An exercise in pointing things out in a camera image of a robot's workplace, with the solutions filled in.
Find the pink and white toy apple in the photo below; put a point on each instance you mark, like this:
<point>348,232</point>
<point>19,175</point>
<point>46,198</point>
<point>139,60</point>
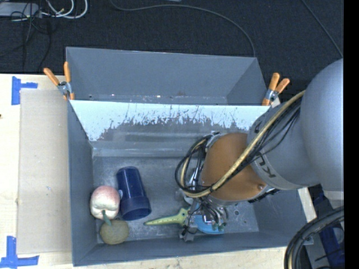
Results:
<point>104,201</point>

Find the dark blue plastic cup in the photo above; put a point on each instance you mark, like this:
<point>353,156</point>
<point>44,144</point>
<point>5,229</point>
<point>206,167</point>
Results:
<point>134,192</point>

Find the yellow-green pointed toy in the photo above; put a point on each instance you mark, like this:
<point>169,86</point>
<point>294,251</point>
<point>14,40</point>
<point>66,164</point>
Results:
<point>168,219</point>

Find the pale cardboard board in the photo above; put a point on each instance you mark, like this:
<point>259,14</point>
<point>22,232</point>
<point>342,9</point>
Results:
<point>42,164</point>

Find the grey metal bin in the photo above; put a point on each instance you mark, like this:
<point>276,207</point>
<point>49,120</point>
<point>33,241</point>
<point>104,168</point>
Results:
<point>157,77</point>

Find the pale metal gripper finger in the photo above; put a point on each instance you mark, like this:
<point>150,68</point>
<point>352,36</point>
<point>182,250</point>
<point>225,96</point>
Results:
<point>184,229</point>
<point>190,236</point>

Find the olive green round fruit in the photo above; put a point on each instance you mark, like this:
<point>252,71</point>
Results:
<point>114,232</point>

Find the light blue round thing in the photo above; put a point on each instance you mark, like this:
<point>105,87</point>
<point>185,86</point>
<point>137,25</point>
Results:
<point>207,227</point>

